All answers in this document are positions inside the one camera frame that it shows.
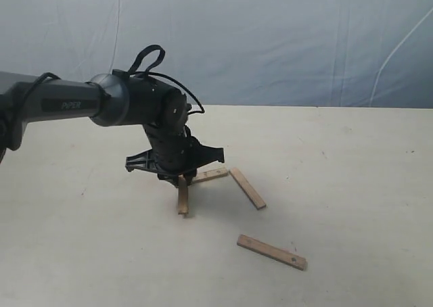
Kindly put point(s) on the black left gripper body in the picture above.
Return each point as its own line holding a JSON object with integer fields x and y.
{"x": 173, "y": 153}

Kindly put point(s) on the wooden stick top horizontal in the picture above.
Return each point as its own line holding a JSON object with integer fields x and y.
{"x": 210, "y": 175}

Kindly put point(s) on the wooden stick with holes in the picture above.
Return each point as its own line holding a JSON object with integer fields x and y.
{"x": 272, "y": 252}

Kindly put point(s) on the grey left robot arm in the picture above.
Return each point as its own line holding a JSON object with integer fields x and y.
{"x": 116, "y": 99}

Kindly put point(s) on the blue backdrop cloth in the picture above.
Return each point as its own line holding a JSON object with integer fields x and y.
{"x": 370, "y": 53}

